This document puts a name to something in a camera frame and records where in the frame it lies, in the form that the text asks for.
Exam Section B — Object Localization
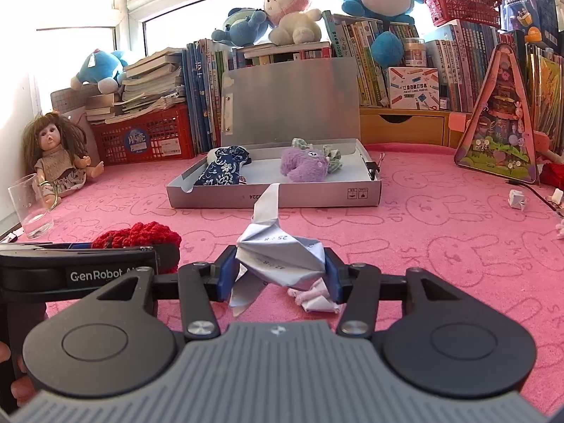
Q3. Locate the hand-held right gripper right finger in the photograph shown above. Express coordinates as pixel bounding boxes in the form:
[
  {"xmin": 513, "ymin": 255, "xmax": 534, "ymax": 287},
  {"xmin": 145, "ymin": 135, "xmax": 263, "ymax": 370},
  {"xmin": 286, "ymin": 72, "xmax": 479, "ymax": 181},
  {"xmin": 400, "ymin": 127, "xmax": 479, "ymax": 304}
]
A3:
[{"xmin": 324, "ymin": 249, "xmax": 463, "ymax": 340}]

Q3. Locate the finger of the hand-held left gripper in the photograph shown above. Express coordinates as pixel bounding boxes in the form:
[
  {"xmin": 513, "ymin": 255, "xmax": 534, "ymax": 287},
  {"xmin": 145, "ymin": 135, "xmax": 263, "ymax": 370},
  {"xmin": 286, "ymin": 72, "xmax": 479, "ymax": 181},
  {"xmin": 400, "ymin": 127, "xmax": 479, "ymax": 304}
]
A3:
[{"xmin": 33, "ymin": 242, "xmax": 181, "ymax": 275}]

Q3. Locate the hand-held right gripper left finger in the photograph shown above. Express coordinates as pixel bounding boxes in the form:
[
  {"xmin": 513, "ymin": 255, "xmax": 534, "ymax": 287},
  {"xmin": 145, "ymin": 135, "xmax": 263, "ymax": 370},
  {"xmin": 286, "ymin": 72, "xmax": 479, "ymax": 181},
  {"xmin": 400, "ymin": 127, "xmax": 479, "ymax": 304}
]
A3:
[{"xmin": 99, "ymin": 244, "xmax": 239, "ymax": 340}]

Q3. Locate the small pink paper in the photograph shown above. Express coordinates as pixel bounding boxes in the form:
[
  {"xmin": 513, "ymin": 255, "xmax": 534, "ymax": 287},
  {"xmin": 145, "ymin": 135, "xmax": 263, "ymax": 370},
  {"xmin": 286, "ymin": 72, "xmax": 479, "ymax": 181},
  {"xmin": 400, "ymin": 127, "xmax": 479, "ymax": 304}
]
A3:
[{"xmin": 287, "ymin": 280, "xmax": 342, "ymax": 313}]

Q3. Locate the red knitted item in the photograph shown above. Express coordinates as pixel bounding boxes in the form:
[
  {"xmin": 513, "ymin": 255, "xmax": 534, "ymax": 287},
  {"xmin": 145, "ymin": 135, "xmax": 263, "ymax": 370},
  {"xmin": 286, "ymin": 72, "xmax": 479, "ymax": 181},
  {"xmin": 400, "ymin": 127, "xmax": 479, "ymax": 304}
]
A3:
[{"xmin": 92, "ymin": 221, "xmax": 182, "ymax": 274}]

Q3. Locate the white paper origami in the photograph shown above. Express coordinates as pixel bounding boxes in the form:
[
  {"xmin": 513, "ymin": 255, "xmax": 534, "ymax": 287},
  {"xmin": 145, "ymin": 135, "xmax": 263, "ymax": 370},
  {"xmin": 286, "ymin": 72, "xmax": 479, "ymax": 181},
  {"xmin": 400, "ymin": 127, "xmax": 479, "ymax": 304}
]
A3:
[{"xmin": 229, "ymin": 183, "xmax": 327, "ymax": 318}]

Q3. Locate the grey cardboard box with lid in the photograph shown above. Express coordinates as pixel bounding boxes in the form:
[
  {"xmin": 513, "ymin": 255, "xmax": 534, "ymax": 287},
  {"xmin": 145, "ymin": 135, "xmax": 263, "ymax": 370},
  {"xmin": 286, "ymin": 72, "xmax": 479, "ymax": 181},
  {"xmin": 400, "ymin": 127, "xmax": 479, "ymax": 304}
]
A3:
[{"xmin": 166, "ymin": 56, "xmax": 382, "ymax": 209}]

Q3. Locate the blue floral cloth toy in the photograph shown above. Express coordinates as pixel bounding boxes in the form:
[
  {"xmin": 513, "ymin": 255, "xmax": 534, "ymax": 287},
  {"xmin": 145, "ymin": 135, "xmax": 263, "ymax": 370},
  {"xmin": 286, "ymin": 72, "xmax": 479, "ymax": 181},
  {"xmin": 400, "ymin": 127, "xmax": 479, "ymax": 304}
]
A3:
[{"xmin": 194, "ymin": 145, "xmax": 252, "ymax": 186}]

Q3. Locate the purple plush toy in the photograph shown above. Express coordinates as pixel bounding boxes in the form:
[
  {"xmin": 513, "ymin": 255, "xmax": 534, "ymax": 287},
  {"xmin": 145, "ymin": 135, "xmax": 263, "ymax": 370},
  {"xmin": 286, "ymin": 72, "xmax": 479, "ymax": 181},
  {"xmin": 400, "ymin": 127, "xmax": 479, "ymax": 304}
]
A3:
[{"xmin": 281, "ymin": 137, "xmax": 343, "ymax": 183}]

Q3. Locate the person's left hand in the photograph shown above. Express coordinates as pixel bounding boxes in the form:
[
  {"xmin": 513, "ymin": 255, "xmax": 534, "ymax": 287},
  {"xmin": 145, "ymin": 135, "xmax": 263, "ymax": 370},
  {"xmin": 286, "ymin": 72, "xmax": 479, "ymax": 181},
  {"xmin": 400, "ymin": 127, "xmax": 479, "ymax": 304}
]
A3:
[{"xmin": 0, "ymin": 343, "xmax": 37, "ymax": 407}]

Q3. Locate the clear glass cup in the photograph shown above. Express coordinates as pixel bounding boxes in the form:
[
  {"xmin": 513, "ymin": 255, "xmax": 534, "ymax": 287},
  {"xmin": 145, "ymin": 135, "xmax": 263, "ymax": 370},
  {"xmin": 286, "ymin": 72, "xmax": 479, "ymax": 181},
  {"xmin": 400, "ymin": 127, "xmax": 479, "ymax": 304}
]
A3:
[{"xmin": 7, "ymin": 173, "xmax": 54, "ymax": 239}]

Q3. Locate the brown-haired doll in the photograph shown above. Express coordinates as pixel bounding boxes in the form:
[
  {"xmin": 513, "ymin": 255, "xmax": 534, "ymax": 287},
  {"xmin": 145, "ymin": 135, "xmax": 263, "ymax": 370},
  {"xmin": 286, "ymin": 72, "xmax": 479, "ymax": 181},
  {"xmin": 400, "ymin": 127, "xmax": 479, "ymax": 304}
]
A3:
[{"xmin": 22, "ymin": 112, "xmax": 105, "ymax": 199}]

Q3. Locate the pink rabbit-print towel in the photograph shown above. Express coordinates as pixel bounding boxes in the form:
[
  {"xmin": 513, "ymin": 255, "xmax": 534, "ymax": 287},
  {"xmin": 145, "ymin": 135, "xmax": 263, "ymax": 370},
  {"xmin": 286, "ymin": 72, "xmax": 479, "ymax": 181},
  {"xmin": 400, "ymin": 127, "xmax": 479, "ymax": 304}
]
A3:
[{"xmin": 0, "ymin": 141, "xmax": 564, "ymax": 415}]

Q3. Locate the black binder clip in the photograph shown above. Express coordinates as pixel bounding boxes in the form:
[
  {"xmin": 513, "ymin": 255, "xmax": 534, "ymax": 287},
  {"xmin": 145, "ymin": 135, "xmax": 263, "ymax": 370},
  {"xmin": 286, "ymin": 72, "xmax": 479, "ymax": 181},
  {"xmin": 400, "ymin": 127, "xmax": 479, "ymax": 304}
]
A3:
[{"xmin": 365, "ymin": 152, "xmax": 386, "ymax": 181}]

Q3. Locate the red plastic crate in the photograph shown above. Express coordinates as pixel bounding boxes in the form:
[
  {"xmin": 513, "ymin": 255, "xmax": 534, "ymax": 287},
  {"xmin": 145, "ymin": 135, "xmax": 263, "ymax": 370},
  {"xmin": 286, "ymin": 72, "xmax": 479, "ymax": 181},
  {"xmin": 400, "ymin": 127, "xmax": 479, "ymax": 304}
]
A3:
[{"xmin": 91, "ymin": 105, "xmax": 197, "ymax": 166}]

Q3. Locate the row of thin blue books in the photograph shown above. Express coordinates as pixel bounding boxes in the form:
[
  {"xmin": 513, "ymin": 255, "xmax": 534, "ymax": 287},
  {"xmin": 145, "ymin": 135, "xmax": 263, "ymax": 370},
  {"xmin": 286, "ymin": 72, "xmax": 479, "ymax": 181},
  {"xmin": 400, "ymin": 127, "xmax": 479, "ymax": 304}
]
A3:
[{"xmin": 182, "ymin": 39, "xmax": 236, "ymax": 156}]

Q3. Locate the wooden desk organizer with drawers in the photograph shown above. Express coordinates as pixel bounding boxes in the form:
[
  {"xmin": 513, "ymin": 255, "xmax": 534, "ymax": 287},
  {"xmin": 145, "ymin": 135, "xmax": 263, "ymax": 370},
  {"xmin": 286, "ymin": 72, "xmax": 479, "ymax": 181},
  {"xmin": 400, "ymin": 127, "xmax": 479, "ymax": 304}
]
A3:
[{"xmin": 359, "ymin": 106, "xmax": 472, "ymax": 148}]

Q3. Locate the grey grid cutting mat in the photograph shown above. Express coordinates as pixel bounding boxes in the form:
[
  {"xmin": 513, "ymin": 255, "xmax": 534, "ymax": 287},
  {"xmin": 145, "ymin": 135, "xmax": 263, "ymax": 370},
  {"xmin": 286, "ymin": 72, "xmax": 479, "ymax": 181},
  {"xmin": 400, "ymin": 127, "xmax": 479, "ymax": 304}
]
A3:
[{"xmin": 50, "ymin": 87, "xmax": 102, "ymax": 155}]

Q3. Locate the stack of worn books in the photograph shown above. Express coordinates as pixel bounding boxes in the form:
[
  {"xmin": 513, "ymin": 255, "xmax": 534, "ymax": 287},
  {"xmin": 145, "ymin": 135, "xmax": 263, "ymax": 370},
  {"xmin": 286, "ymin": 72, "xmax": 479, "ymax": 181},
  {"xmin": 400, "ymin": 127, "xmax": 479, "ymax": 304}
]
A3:
[{"xmin": 86, "ymin": 48, "xmax": 188, "ymax": 125}]

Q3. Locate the blue cat plush toy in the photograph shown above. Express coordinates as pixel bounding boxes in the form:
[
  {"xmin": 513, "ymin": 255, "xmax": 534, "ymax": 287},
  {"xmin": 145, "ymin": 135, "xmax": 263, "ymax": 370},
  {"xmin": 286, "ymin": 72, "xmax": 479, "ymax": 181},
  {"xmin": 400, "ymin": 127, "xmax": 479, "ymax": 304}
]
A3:
[{"xmin": 70, "ymin": 48, "xmax": 129, "ymax": 94}]

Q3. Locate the white label printer box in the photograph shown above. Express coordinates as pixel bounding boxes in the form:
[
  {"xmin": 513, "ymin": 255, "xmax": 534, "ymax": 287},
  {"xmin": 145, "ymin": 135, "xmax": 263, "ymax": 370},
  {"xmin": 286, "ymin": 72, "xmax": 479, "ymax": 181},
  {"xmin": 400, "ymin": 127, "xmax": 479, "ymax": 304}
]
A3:
[{"xmin": 388, "ymin": 67, "xmax": 440, "ymax": 111}]

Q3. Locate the pink triangular toy house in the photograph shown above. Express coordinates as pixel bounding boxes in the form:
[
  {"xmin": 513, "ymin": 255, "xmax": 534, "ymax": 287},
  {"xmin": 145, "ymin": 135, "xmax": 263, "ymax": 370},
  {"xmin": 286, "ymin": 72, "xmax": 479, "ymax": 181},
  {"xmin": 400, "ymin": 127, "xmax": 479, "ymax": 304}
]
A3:
[{"xmin": 448, "ymin": 43, "xmax": 540, "ymax": 186}]

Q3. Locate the row of upright books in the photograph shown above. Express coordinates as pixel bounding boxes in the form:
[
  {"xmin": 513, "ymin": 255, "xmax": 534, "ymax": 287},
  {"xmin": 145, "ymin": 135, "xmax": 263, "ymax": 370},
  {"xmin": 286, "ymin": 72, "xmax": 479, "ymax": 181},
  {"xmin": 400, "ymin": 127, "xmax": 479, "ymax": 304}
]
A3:
[{"xmin": 324, "ymin": 11, "xmax": 503, "ymax": 113}]

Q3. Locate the flat stack of books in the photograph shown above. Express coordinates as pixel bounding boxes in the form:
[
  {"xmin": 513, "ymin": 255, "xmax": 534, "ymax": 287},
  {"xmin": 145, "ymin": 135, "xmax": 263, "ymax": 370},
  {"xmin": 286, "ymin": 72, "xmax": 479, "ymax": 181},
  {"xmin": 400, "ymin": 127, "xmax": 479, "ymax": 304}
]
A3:
[{"xmin": 235, "ymin": 42, "xmax": 333, "ymax": 70}]

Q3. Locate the small round jar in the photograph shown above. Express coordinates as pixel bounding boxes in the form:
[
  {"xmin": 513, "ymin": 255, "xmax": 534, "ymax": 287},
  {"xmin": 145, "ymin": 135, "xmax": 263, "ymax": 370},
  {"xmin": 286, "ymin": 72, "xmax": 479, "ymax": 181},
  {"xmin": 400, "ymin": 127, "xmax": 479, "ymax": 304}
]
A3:
[{"xmin": 403, "ymin": 37, "xmax": 427, "ymax": 68}]

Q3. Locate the dark blue plush toy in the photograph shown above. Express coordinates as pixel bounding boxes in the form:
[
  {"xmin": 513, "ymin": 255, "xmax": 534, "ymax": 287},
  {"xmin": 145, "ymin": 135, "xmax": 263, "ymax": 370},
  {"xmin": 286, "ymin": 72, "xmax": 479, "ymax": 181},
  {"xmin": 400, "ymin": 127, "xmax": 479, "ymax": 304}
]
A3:
[{"xmin": 210, "ymin": 6, "xmax": 270, "ymax": 48}]

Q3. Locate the pink rabbit plush toy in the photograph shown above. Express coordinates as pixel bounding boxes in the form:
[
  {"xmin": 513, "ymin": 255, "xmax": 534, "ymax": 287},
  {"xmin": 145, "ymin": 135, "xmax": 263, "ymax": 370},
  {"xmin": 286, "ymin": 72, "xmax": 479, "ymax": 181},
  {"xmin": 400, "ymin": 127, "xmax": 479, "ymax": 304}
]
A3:
[{"xmin": 258, "ymin": 0, "xmax": 323, "ymax": 46}]

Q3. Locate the yellow patterned board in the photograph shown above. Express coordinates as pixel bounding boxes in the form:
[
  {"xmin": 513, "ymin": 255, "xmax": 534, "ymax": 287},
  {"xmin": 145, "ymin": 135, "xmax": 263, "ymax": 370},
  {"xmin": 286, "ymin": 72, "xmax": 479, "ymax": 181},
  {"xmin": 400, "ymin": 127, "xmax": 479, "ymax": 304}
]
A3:
[{"xmin": 526, "ymin": 50, "xmax": 564, "ymax": 142}]

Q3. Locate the red plastic basket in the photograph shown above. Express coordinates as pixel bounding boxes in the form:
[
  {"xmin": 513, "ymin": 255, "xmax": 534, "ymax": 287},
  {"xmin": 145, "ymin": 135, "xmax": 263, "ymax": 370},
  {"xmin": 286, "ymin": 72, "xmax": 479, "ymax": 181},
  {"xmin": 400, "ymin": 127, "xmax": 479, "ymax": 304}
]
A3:
[{"xmin": 424, "ymin": 0, "xmax": 503, "ymax": 28}]

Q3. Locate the dark blue printed box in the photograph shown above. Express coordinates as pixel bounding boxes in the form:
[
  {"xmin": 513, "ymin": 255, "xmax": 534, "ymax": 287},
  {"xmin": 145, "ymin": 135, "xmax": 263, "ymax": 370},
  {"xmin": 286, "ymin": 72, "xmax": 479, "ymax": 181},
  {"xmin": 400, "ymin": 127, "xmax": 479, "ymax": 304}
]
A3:
[{"xmin": 500, "ymin": 0, "xmax": 560, "ymax": 49}]

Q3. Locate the black cable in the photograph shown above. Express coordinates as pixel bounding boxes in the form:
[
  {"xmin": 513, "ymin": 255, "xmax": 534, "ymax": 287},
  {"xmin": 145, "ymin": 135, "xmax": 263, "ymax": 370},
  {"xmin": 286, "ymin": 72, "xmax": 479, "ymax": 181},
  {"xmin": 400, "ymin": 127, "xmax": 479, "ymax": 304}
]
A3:
[{"xmin": 506, "ymin": 179, "xmax": 562, "ymax": 217}]

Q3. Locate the white window frame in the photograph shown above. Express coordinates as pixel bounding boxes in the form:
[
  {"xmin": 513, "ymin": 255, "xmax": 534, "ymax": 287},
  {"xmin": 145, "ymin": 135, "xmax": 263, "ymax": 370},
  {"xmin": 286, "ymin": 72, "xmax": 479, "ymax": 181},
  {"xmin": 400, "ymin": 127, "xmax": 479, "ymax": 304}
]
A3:
[{"xmin": 37, "ymin": 0, "xmax": 349, "ymax": 75}]

